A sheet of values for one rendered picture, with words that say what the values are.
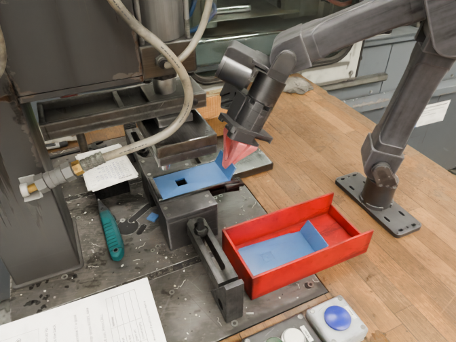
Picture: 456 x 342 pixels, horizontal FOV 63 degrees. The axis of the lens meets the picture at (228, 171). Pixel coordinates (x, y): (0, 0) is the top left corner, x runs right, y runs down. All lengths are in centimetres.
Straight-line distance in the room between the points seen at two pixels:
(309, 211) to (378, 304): 21
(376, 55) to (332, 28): 107
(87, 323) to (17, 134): 31
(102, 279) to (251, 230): 28
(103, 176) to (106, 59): 37
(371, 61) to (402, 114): 99
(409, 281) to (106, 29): 64
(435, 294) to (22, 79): 72
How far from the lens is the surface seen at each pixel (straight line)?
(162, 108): 62
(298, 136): 106
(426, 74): 71
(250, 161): 91
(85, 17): 53
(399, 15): 67
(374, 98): 181
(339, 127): 113
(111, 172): 87
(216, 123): 100
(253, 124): 71
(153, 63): 58
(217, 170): 77
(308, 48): 66
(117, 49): 54
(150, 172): 79
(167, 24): 58
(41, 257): 73
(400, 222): 85
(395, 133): 75
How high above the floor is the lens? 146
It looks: 38 degrees down
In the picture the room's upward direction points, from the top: straight up
